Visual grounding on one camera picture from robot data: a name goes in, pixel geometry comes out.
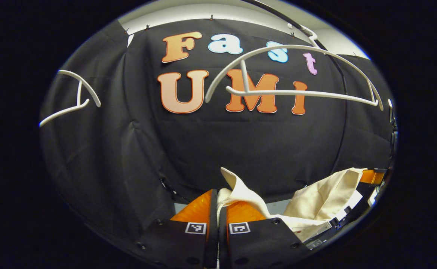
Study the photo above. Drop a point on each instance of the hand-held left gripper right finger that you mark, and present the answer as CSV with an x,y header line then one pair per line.
x,y
222,246

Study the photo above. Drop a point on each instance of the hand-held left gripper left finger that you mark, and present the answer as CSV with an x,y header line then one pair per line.
x,y
212,246

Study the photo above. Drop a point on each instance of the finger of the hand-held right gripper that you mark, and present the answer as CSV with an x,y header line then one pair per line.
x,y
372,176

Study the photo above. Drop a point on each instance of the cream shirt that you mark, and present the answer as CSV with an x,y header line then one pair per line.
x,y
326,201

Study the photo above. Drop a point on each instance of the white plastic hanger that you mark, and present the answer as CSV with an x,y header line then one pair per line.
x,y
79,93
278,92

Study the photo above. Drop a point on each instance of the black clothes rack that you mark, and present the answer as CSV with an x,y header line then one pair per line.
x,y
274,11

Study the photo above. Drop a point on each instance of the black backdrop cloth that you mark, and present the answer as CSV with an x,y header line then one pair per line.
x,y
240,149

